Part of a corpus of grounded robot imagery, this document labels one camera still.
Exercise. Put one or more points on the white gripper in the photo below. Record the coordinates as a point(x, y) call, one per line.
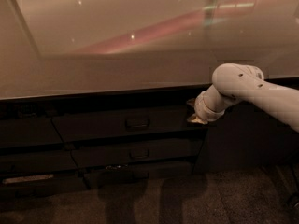
point(202, 107)

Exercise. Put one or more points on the dark top drawer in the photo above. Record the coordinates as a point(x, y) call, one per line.
point(106, 124)

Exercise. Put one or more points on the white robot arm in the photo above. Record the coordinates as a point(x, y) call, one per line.
point(233, 83)

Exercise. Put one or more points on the dark middle drawer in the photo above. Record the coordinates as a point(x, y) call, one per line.
point(152, 150)

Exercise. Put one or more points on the dark left cabinet drawers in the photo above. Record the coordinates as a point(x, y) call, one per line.
point(34, 159)

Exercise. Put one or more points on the top drawer handle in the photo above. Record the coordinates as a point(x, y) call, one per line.
point(137, 123)

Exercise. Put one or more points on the drawer handle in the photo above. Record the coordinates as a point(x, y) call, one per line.
point(137, 123)
point(139, 154)

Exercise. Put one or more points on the middle drawer handle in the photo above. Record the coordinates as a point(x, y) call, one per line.
point(139, 154)

